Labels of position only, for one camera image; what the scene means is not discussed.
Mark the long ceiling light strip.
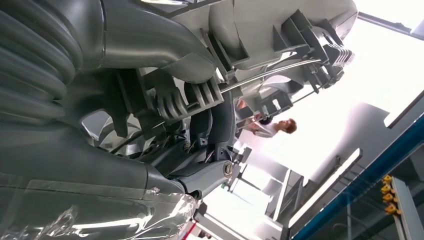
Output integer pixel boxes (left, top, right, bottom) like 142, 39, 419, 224
288, 148, 364, 229

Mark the white post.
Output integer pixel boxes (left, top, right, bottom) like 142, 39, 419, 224
390, 177, 424, 240

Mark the blue steel frame beam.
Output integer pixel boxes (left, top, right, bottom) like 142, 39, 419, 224
291, 112, 424, 240

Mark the person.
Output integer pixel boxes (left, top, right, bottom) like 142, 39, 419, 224
246, 117, 298, 139

